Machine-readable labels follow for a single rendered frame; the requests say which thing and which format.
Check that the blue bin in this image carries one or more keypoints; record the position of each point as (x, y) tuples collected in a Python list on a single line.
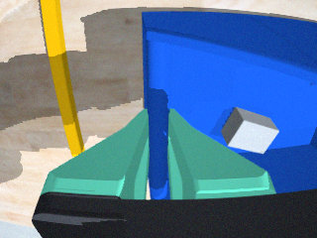
[(204, 88)]

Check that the yellow long thin bar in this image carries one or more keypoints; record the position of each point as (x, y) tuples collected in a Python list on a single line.
[(61, 77)]

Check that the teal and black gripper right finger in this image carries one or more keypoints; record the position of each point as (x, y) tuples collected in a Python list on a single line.
[(207, 168)]

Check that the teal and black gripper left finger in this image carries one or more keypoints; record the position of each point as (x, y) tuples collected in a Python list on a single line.
[(110, 167)]

